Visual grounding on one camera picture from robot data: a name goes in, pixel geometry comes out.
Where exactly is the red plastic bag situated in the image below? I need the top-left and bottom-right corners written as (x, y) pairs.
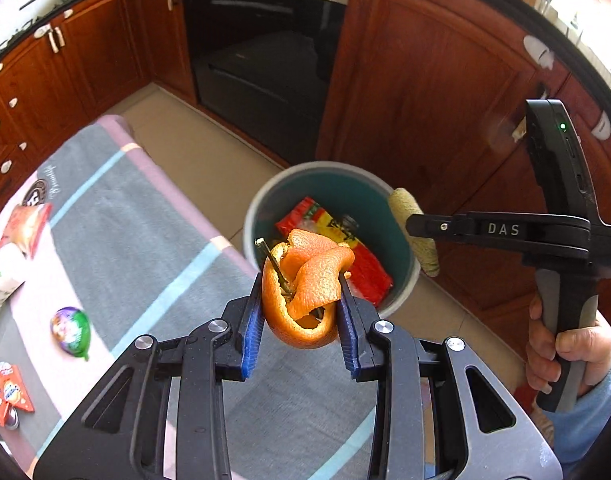
top-left (275, 196), bottom-right (393, 309)

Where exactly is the orange peel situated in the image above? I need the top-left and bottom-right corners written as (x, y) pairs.
top-left (261, 229), bottom-right (354, 349)

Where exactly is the red cola can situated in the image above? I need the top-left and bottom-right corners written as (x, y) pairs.
top-left (3, 405), bottom-right (19, 430)

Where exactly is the light blue sleeve forearm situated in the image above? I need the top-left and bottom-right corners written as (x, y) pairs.
top-left (546, 365), bottom-right (611, 474)

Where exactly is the teal trash bin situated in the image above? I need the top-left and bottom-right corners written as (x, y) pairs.
top-left (242, 162), bottom-right (420, 318)

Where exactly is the person's right hand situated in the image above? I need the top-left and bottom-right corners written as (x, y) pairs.
top-left (526, 295), bottom-right (611, 396)

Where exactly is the round dog picture lid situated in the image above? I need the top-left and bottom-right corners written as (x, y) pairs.
top-left (51, 307), bottom-right (91, 361)

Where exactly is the orange snack wrapper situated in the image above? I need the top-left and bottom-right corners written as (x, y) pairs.
top-left (0, 361), bottom-right (34, 428)

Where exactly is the striped grey pink tablecloth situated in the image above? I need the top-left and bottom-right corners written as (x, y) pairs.
top-left (0, 116), bottom-right (375, 479)

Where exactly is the white floral paper cup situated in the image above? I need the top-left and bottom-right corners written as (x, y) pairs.
top-left (0, 244), bottom-right (28, 307)

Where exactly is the black built-in oven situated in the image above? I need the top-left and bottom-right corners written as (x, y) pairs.
top-left (184, 0), bottom-right (348, 165)

